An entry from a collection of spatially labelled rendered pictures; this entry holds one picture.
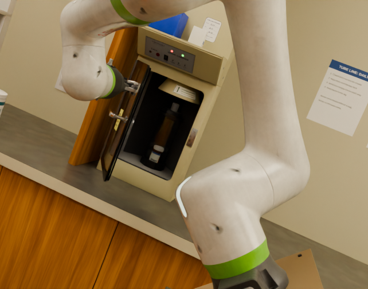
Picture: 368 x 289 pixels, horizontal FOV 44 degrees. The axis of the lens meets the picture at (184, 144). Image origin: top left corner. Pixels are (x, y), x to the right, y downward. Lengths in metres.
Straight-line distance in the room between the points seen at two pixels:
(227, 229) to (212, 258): 0.06
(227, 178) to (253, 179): 0.06
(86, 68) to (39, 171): 0.58
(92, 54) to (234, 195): 0.49
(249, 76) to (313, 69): 1.26
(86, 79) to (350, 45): 1.33
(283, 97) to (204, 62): 0.77
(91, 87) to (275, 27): 0.46
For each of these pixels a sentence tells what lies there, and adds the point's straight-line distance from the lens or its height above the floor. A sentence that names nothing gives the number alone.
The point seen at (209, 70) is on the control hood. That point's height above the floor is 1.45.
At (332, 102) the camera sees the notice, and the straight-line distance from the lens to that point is 2.09.
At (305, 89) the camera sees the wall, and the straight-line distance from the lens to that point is 2.08.
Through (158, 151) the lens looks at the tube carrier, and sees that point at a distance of 1.77.
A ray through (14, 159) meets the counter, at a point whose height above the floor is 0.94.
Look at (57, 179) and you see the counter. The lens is 1.54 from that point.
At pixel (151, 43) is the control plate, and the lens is 1.65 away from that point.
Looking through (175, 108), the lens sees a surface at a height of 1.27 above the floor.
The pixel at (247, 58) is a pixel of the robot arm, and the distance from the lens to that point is 0.84.
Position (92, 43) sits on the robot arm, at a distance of 1.09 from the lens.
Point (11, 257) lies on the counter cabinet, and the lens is 1.72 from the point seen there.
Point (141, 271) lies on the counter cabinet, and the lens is 1.53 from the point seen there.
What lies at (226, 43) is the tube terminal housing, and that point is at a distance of 1.68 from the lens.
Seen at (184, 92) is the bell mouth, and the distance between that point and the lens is 1.71.
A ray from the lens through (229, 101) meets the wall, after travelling 2.09.
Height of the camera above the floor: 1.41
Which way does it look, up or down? 8 degrees down
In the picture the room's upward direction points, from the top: 22 degrees clockwise
